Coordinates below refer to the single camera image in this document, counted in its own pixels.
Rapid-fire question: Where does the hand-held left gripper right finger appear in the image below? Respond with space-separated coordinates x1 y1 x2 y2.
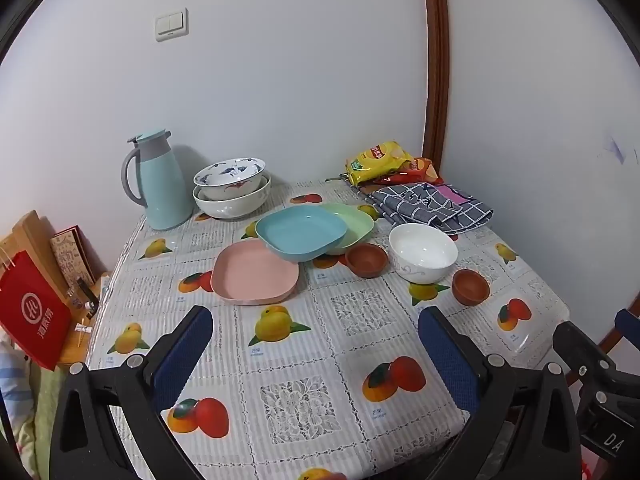
417 306 584 480

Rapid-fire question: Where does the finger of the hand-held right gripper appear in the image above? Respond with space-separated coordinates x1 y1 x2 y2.
552 320 621 401
614 309 640 358

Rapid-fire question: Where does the pink plastic plate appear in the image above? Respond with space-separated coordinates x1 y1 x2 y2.
210 239 300 306

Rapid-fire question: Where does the red paper bag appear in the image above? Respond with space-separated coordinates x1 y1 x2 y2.
0 250 74 371

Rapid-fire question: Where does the fruit printed tablecloth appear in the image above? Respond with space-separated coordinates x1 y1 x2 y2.
84 179 572 480

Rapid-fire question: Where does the white ceramic bowl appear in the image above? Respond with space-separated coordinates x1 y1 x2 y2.
388 223 459 285

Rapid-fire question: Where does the brown patterned box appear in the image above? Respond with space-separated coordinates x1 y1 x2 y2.
48 224 97 287

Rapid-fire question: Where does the grey checked cloth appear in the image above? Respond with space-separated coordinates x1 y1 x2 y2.
340 175 495 236

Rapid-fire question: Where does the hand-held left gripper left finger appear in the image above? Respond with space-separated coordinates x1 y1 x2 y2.
50 305 216 480

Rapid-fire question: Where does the light striped bedding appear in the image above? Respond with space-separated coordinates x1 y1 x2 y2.
0 339 67 480

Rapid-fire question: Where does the white wall switch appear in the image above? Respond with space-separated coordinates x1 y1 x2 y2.
154 7 190 43

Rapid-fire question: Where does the blue plastic plate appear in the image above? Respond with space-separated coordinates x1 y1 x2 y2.
255 205 349 263

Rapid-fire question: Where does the small brown clay bowl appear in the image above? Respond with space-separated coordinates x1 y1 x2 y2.
344 243 390 277
452 268 491 306

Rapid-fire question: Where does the yellow chips bag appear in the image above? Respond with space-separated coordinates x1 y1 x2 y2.
345 140 415 187

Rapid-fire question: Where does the light blue thermos jug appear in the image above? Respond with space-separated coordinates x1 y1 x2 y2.
121 130 195 231

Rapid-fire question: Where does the blue patterned porcelain bowl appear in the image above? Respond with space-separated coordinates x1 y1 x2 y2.
193 157 267 201

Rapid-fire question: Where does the wooden board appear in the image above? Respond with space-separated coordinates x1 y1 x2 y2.
0 209 69 301

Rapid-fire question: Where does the small dark bottle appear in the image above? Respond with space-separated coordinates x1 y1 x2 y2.
75 277 99 319

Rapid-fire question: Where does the green plastic plate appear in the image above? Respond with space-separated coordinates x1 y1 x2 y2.
319 203 376 256

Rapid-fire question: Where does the brown wooden door frame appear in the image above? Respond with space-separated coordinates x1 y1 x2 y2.
419 0 451 182

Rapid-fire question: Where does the red chips bag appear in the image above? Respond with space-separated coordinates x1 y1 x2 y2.
372 157 444 187

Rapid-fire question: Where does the large white porcelain bowl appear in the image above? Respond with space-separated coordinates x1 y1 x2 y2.
192 176 272 220

